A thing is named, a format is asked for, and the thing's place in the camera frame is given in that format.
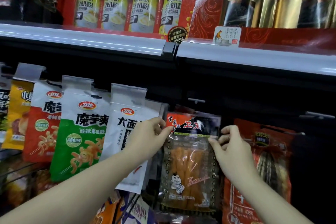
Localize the red and white snack packet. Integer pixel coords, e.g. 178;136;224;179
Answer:
22;81;63;163

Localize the dark snack packet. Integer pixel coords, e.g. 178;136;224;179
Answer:
0;75;12;132

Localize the red sunflower seed packet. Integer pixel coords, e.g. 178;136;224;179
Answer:
222;118;296;224

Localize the person's right hand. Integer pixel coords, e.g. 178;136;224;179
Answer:
208;125;259;188

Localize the person's left forearm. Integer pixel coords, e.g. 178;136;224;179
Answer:
0;150;139;224

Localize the yellow snack packet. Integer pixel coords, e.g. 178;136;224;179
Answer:
1;79;34;151

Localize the person's right forearm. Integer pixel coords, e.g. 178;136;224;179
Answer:
230;171;314;224

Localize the orange snack packet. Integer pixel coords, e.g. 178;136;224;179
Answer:
90;190;122;224

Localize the green and white snack packet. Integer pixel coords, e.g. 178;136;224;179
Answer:
50;88;111;183

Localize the clear packet of orange sticks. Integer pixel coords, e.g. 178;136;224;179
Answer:
159;111;223;217

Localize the grey shelf edge rail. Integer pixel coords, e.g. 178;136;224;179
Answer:
175;41;336;77
0;23;179;61

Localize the red gift box with bottles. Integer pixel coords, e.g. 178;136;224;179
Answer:
188;0;336;56

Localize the person's left hand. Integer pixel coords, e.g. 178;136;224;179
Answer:
122;117;174;165

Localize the purple and white snack packet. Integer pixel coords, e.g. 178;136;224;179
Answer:
121;193;155;224

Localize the clear plastic label holder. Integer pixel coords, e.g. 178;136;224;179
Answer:
61;75;94;95
110;83;148;106
13;63;47;83

